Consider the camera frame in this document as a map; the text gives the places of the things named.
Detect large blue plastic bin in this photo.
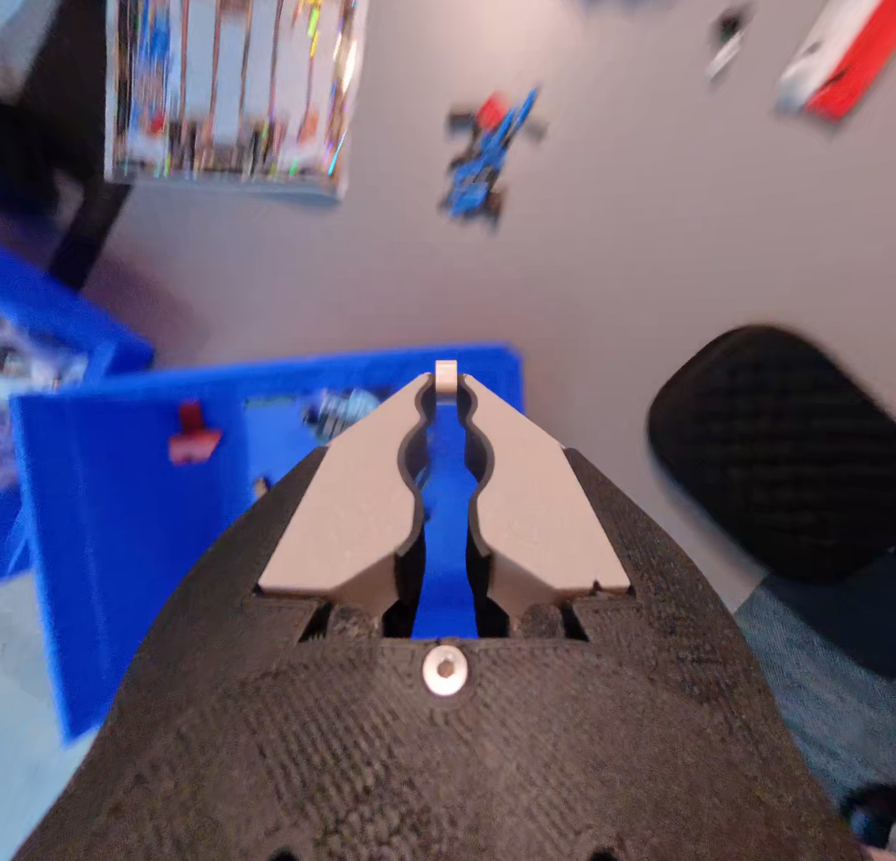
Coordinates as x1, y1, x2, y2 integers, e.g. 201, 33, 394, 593
10, 343, 525, 743

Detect pile of blue lego pieces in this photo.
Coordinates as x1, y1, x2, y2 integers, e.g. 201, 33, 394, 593
437, 86, 550, 231

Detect lego instruction booklet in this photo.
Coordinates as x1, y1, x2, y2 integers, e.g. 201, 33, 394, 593
104, 0, 372, 208

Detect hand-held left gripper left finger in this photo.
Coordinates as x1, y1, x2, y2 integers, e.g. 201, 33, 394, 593
258, 373, 435, 610

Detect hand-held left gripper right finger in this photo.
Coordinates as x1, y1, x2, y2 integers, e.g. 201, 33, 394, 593
456, 373, 632, 618

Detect clear bag of lego parts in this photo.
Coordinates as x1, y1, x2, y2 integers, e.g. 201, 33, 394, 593
301, 387, 382, 437

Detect white and red lego panel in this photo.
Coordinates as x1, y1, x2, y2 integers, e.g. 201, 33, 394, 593
773, 0, 896, 124

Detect clear plastic bags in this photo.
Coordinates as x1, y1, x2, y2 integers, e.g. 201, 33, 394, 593
0, 315, 92, 395

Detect person's jeans leg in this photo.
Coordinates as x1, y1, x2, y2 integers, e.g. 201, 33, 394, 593
735, 574, 896, 827

